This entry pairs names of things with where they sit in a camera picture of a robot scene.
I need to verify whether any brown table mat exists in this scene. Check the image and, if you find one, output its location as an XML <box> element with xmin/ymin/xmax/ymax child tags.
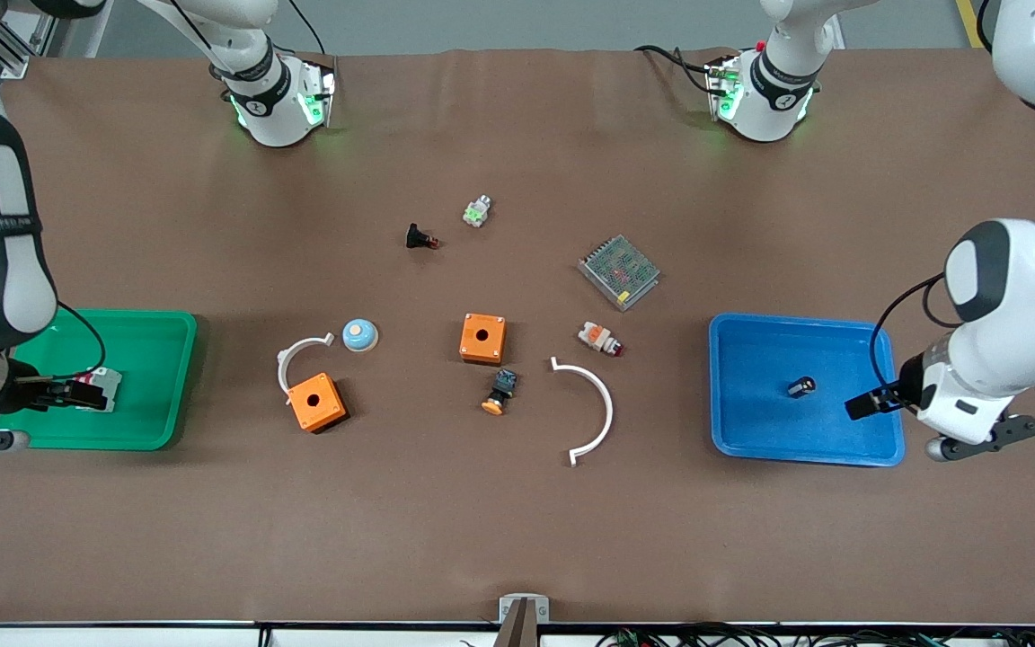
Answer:
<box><xmin>0</xmin><ymin>47</ymin><xmax>1035</xmax><ymax>627</ymax></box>

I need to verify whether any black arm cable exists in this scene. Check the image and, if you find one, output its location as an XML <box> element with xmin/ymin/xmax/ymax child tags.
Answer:
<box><xmin>871</xmin><ymin>274</ymin><xmax>968</xmax><ymax>389</ymax></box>
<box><xmin>50</xmin><ymin>301</ymin><xmax>109</xmax><ymax>379</ymax></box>

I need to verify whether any white table edge rail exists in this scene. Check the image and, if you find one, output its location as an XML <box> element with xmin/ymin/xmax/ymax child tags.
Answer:
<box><xmin>0</xmin><ymin>623</ymin><xmax>1035</xmax><ymax>647</ymax></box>

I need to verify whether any orange white red indicator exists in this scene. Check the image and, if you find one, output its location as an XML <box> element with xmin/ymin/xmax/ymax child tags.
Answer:
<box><xmin>578</xmin><ymin>322</ymin><xmax>624</xmax><ymax>358</ymax></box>

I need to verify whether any grey metal bracket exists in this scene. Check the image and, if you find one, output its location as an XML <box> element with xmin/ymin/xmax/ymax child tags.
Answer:
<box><xmin>498</xmin><ymin>594</ymin><xmax>551</xmax><ymax>625</ymax></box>

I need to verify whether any metal mesh power supply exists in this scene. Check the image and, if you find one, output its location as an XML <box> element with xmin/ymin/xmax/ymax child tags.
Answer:
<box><xmin>578</xmin><ymin>235</ymin><xmax>661</xmax><ymax>313</ymax></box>

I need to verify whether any large white plastic arc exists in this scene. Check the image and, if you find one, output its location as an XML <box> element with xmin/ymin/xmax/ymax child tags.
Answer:
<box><xmin>551</xmin><ymin>357</ymin><xmax>615</xmax><ymax>468</ymax></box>

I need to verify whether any aluminium frame profile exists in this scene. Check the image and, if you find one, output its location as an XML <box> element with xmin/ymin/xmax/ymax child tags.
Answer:
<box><xmin>0</xmin><ymin>0</ymin><xmax>65</xmax><ymax>80</ymax></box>

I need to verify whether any black base cable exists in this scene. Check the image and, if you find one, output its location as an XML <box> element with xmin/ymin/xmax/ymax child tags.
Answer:
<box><xmin>634</xmin><ymin>45</ymin><xmax>716</xmax><ymax>95</ymax></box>

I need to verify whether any black button with orange cap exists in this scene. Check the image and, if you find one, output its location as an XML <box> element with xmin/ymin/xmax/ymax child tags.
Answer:
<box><xmin>482</xmin><ymin>368</ymin><xmax>519</xmax><ymax>416</ymax></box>

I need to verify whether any black cable bundle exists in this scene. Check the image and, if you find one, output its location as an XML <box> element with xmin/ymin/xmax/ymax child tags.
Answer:
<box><xmin>594</xmin><ymin>623</ymin><xmax>1035</xmax><ymax>647</ymax></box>

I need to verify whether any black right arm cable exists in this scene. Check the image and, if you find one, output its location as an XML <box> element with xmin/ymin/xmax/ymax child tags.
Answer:
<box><xmin>50</xmin><ymin>301</ymin><xmax>109</xmax><ymax>379</ymax></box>

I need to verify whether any blue plastic tray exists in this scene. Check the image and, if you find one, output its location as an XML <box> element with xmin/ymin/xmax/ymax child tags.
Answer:
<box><xmin>708</xmin><ymin>313</ymin><xmax>907</xmax><ymax>467</ymax></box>

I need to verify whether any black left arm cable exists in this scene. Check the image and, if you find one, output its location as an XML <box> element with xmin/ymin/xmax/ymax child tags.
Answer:
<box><xmin>871</xmin><ymin>274</ymin><xmax>968</xmax><ymax>389</ymax></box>

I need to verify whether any green plastic tray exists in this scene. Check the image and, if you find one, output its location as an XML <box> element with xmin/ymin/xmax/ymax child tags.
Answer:
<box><xmin>0</xmin><ymin>309</ymin><xmax>199</xmax><ymax>451</ymax></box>

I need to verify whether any orange push button enclosure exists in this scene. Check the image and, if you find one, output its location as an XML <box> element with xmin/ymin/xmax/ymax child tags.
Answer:
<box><xmin>287</xmin><ymin>372</ymin><xmax>349</xmax><ymax>434</ymax></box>
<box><xmin>459</xmin><ymin>313</ymin><xmax>508</xmax><ymax>366</ymax></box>

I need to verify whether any white red circuit breaker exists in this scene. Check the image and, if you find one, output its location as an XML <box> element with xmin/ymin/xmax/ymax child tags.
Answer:
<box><xmin>75</xmin><ymin>367</ymin><xmax>123</xmax><ymax>412</ymax></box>

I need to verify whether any small white plastic arc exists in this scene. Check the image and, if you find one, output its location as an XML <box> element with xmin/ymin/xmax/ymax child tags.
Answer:
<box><xmin>277</xmin><ymin>333</ymin><xmax>336</xmax><ymax>405</ymax></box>

